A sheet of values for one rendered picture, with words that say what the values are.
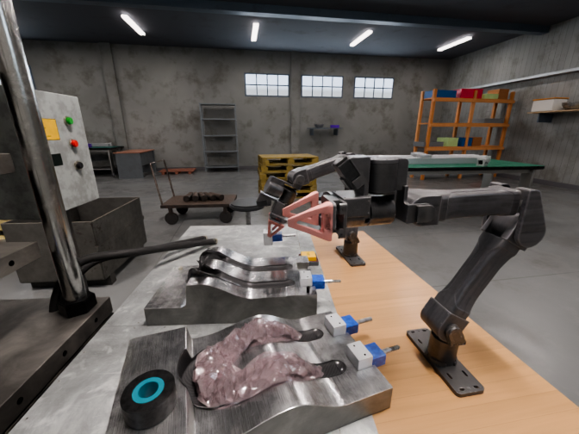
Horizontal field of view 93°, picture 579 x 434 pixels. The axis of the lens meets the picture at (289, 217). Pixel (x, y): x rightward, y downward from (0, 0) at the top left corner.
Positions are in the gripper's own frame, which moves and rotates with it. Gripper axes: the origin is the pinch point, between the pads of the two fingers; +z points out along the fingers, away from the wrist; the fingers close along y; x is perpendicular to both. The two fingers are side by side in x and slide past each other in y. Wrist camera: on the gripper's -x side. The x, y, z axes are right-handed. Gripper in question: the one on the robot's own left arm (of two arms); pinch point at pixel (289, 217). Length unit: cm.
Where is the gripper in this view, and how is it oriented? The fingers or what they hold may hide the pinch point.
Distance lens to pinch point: 50.2
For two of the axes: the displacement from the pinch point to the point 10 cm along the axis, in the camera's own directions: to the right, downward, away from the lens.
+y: 1.7, 3.0, -9.4
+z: -9.9, 0.8, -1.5
